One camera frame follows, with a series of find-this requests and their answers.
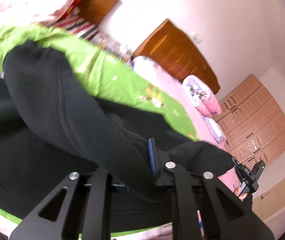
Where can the pink white floral quilt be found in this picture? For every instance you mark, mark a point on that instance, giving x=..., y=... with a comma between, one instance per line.
x=45, y=12

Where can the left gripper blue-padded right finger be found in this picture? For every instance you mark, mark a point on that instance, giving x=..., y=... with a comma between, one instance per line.
x=202, y=206

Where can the pink bed sheet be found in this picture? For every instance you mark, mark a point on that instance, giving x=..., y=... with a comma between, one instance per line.
x=195, y=109

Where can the right hand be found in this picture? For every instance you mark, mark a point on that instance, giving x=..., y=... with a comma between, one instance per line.
x=237, y=192

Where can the folded pink quilt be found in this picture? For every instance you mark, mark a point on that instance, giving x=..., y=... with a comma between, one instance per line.
x=200, y=96

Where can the red plaid bed sheet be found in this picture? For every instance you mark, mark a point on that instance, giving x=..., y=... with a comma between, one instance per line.
x=78, y=27

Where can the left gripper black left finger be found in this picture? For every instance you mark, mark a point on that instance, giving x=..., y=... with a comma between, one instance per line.
x=77, y=208

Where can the black pants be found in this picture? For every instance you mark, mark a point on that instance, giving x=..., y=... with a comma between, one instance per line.
x=51, y=126

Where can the plain wooden headboard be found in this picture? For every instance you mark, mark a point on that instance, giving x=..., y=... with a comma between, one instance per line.
x=95, y=11

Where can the white wall socket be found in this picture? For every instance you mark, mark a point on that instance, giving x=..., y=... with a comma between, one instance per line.
x=196, y=38

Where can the padded brown headboard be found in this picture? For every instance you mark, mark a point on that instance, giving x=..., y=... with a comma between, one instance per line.
x=174, y=51

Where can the green cartoon bed sheet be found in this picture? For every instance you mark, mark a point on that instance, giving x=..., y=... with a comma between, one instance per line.
x=104, y=76

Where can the purple folded cloth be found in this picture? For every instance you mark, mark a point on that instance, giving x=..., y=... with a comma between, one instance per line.
x=216, y=130

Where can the light wooden wardrobe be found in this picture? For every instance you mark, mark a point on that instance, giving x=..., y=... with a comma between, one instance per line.
x=253, y=122

